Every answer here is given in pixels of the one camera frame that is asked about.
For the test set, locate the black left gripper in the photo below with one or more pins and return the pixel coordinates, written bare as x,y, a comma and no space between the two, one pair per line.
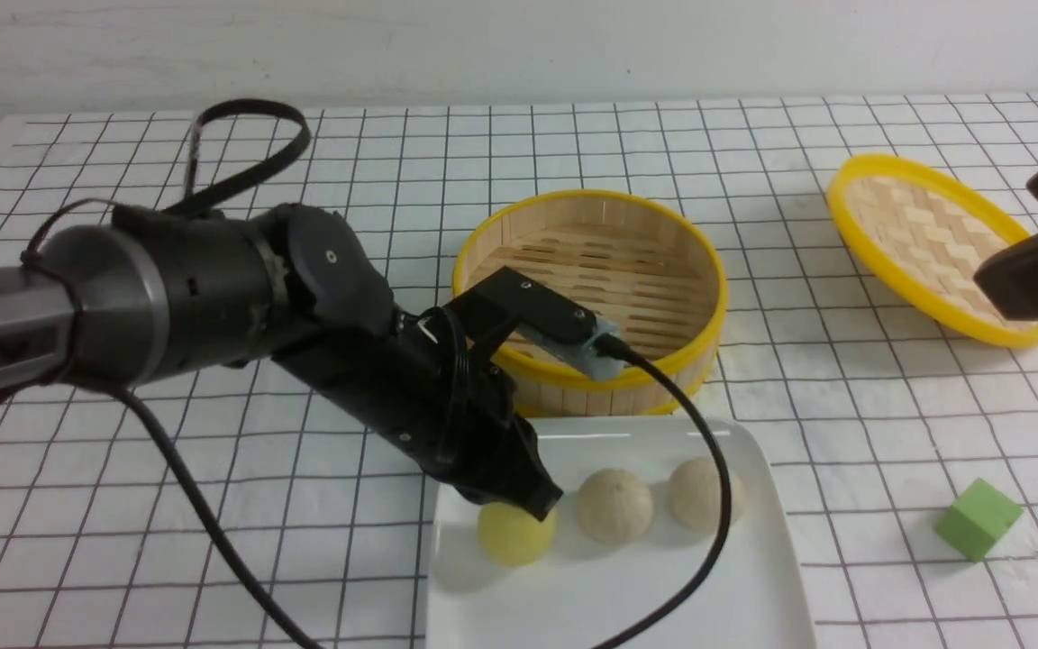
418,388

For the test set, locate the yellow steamed bun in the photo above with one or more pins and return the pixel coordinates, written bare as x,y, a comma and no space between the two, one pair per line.
513,538

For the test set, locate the beige steamed bun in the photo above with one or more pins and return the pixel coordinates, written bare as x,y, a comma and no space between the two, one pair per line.
694,495
614,507

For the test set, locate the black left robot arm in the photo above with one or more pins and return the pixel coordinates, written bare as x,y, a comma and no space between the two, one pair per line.
156,296

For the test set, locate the white square plate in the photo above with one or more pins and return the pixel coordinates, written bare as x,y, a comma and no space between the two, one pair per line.
581,592

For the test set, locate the woven bamboo steamer lid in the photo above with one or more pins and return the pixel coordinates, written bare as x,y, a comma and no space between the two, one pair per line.
924,235

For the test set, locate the bamboo steamer basket yellow rim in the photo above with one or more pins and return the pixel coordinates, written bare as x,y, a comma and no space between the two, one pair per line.
633,262

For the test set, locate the green foam cube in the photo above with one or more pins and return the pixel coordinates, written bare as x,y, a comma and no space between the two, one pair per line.
977,520

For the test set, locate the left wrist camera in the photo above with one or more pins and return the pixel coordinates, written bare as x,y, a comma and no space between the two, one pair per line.
508,302

